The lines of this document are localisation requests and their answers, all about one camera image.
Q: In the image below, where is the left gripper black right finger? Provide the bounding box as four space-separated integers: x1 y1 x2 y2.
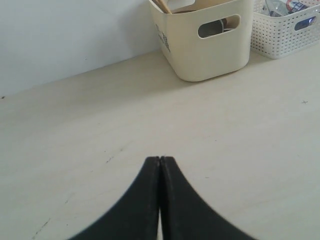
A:
159 156 254 240

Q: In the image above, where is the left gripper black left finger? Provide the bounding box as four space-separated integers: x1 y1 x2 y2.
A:
71 156 160 240

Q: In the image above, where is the wooden chopstick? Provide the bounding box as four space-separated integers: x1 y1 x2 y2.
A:
154 0 172 14

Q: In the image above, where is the stainless steel cup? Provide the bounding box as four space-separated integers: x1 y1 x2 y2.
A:
198 18 233 39

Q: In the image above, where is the brown wooden plate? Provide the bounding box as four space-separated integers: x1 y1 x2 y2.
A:
173 9 196 14

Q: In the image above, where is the cream plastic storage bin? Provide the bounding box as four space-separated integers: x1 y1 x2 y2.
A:
149 0 254 82

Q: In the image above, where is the white perforated plastic basket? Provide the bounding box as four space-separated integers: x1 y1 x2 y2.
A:
251 0 320 59

